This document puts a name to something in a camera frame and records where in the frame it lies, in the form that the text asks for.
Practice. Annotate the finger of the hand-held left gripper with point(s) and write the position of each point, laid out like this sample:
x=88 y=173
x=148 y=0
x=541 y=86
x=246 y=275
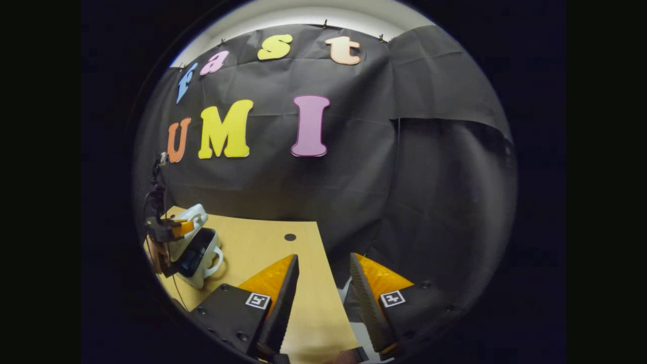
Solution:
x=183 y=228

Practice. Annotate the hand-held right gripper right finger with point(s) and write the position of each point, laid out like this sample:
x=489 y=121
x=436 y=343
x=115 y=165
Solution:
x=366 y=308

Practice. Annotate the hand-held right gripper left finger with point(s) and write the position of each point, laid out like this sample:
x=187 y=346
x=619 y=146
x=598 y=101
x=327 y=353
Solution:
x=280 y=308

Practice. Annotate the light blue suitcase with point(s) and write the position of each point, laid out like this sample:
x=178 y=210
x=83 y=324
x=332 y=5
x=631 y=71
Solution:
x=206 y=276

